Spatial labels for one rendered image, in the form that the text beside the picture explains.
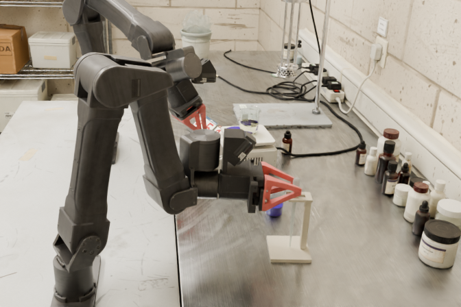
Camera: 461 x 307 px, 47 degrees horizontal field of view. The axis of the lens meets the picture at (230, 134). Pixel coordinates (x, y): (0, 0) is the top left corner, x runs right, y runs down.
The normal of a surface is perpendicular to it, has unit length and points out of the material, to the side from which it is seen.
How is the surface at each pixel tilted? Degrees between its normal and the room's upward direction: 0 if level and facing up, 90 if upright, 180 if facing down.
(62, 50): 93
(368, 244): 0
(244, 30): 90
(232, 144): 90
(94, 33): 76
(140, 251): 0
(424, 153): 90
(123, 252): 0
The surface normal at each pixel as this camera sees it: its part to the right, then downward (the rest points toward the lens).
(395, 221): 0.04, -0.92
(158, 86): 0.57, 0.35
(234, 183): 0.04, 0.39
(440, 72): -0.99, 0.01
